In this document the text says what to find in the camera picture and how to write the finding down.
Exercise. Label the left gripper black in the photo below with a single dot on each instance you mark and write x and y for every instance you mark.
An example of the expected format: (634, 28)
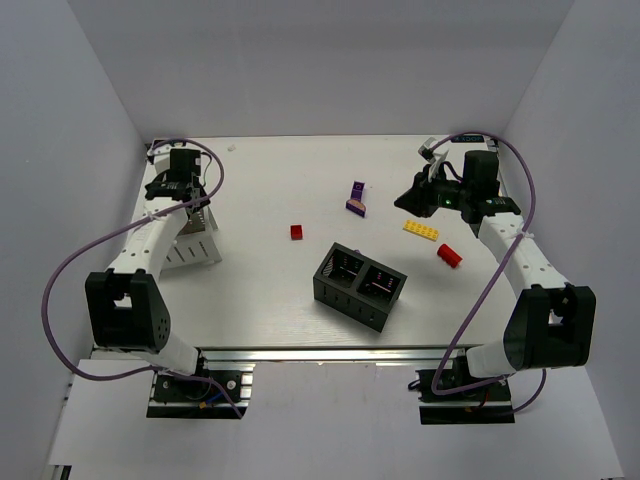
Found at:
(163, 185)

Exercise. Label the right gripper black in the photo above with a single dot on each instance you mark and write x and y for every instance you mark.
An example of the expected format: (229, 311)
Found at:
(423, 188)

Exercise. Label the red round-stud lego brick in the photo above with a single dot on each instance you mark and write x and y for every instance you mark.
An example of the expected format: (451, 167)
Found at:
(449, 256)

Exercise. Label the small red lego brick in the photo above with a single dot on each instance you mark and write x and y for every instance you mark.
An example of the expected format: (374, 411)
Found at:
(296, 232)

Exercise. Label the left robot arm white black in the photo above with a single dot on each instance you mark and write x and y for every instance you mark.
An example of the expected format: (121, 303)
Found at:
(126, 308)

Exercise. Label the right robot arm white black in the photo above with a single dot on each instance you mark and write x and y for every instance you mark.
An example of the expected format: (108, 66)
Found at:
(552, 322)

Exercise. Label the flat yellow lego plate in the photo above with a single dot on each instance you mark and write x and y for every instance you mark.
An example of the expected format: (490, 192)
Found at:
(421, 230)

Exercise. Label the purple lego upright piece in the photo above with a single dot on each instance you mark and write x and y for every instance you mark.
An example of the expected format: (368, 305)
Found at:
(357, 190)

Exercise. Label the white two-compartment container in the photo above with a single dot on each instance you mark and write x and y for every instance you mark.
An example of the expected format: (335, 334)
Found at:
(195, 243)

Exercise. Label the purple pink lego slope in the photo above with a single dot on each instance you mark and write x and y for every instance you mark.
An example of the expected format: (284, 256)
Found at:
(356, 207)

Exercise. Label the right blue table label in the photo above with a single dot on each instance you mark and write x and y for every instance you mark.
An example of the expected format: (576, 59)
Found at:
(468, 138)

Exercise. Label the black two-compartment container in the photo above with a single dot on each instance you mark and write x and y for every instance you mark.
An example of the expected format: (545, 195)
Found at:
(357, 286)

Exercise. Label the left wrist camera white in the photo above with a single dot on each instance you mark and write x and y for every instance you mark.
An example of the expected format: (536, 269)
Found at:
(159, 158)

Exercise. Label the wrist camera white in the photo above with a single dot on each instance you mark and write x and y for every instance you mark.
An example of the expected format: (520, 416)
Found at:
(159, 158)
(434, 152)

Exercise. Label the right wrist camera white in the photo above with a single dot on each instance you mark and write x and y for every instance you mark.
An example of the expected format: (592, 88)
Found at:
(434, 152)

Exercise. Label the aluminium front rail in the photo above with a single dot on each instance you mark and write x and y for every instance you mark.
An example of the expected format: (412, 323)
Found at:
(324, 355)

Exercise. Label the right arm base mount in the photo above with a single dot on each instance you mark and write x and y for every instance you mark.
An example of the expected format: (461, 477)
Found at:
(458, 404)

